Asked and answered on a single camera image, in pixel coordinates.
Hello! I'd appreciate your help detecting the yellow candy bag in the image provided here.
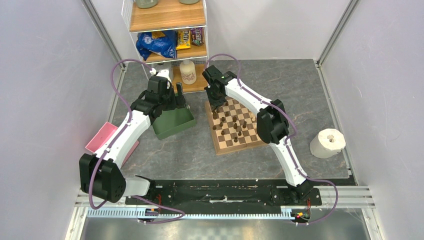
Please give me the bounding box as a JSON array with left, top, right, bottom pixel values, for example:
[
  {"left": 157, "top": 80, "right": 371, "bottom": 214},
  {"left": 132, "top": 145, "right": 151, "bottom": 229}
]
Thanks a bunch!
[{"left": 176, "top": 29, "right": 191, "bottom": 51}]

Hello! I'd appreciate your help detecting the blue snack bag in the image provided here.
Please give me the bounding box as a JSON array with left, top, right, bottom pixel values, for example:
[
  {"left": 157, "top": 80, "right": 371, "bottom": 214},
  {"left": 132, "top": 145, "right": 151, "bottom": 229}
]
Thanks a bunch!
[{"left": 135, "top": 30, "right": 177, "bottom": 61}]

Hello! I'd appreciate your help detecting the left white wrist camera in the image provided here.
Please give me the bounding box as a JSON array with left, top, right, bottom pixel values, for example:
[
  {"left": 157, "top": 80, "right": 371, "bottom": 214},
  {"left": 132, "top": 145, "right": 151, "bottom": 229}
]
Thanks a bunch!
[{"left": 149, "top": 68, "right": 172, "bottom": 89}]

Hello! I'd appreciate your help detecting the cream lotion bottle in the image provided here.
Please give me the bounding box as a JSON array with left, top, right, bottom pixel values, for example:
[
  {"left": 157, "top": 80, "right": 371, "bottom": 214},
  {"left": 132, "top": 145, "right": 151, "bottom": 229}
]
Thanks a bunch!
[{"left": 179, "top": 59, "right": 197, "bottom": 85}]

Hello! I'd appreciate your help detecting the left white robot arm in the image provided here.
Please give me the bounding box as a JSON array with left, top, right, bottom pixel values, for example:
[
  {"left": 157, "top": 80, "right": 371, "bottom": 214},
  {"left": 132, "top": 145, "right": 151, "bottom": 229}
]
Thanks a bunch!
[{"left": 79, "top": 75, "right": 187, "bottom": 208}]

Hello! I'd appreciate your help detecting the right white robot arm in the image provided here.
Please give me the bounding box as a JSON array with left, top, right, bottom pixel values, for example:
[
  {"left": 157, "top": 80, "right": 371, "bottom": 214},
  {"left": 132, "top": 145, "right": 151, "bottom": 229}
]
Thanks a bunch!
[{"left": 202, "top": 65, "right": 313, "bottom": 205}]

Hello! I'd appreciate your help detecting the wooden chess board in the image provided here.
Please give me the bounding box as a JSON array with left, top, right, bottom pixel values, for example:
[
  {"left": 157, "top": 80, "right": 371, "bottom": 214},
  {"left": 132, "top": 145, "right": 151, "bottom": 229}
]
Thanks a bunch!
[{"left": 204, "top": 97, "right": 267, "bottom": 155}]

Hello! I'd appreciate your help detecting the white paper roll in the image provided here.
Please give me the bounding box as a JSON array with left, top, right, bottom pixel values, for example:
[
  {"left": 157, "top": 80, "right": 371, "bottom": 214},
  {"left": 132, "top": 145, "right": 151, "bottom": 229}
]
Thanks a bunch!
[{"left": 309, "top": 128, "right": 346, "bottom": 159}]

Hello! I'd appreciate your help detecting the brown candy bag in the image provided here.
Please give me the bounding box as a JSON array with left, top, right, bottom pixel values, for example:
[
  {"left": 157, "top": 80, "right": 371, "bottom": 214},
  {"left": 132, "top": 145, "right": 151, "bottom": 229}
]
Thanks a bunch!
[{"left": 190, "top": 27, "right": 205, "bottom": 47}]

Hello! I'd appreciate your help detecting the green plastic tray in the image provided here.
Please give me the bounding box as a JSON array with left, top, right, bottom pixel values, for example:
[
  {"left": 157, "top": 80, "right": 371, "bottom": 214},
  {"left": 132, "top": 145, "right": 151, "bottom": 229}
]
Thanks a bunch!
[{"left": 152, "top": 105, "right": 197, "bottom": 140}]

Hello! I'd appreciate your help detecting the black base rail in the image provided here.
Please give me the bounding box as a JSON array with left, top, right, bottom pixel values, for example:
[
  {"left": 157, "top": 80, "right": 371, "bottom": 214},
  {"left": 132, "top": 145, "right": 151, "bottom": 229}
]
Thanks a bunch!
[{"left": 144, "top": 179, "right": 322, "bottom": 215}]

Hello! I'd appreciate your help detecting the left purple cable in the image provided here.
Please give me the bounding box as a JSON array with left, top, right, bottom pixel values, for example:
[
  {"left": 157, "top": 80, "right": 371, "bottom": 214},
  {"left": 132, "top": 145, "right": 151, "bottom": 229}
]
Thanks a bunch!
[{"left": 88, "top": 58, "right": 186, "bottom": 225}]

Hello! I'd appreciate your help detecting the white wire wooden shelf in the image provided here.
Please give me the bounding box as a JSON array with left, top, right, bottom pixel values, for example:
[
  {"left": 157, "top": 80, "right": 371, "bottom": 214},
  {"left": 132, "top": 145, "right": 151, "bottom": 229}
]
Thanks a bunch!
[{"left": 121, "top": 0, "right": 209, "bottom": 93}]

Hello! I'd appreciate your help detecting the pink plastic tray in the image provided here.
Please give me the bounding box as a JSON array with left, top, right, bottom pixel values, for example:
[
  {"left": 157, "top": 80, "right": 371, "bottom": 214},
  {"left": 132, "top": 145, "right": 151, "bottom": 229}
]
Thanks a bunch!
[{"left": 84, "top": 120, "right": 147, "bottom": 169}]

